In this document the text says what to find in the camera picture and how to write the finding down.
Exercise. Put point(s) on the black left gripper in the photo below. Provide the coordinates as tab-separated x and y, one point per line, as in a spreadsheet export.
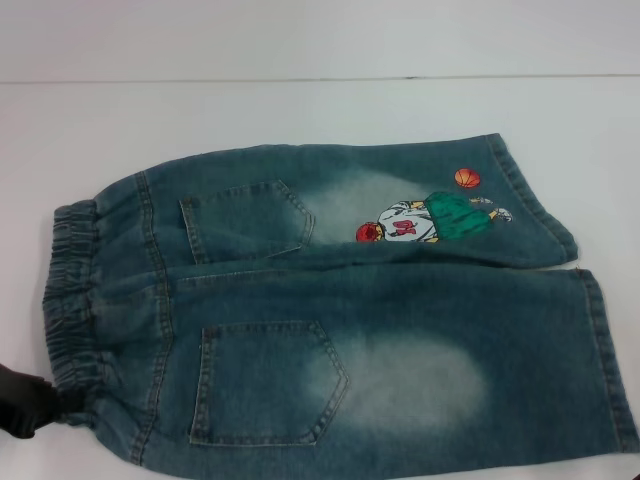
25	405

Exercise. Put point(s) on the blue denim shorts with cartoon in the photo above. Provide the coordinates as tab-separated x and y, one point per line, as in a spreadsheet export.
380	320

